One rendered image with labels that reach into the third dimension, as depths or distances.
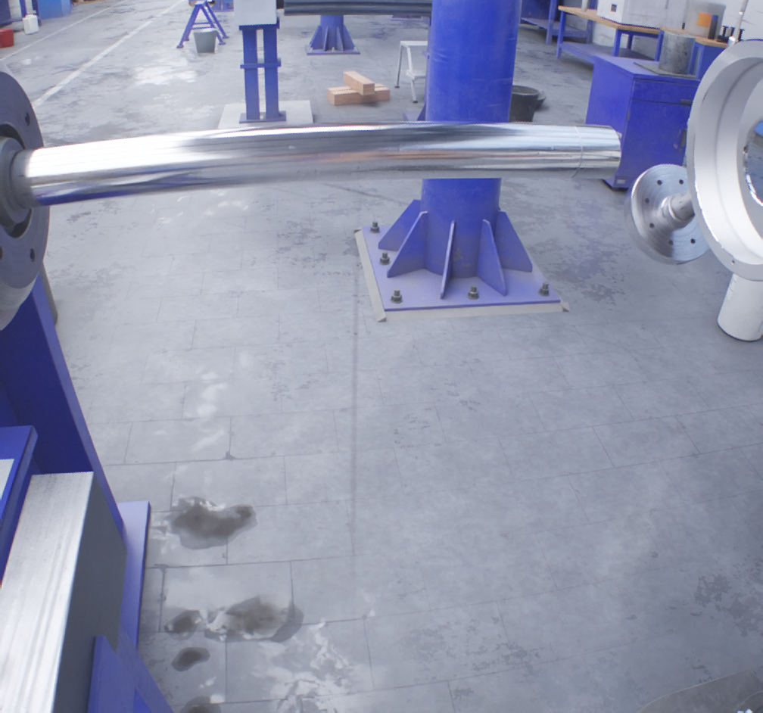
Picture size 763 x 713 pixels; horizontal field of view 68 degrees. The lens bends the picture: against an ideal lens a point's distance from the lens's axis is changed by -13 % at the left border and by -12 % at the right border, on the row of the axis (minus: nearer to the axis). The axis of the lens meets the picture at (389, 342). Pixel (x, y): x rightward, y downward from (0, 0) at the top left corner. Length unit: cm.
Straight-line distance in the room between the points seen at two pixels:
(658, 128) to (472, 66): 185
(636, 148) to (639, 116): 20
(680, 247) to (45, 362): 128
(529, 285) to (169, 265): 156
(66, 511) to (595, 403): 180
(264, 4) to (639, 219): 326
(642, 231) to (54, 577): 109
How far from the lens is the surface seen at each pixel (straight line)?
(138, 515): 177
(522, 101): 490
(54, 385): 139
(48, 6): 1589
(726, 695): 144
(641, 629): 164
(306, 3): 428
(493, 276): 257
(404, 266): 262
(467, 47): 232
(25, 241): 86
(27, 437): 87
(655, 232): 126
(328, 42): 781
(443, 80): 238
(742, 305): 271
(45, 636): 58
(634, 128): 387
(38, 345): 133
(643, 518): 186
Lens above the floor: 133
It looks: 36 degrees down
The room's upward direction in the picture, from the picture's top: 2 degrees clockwise
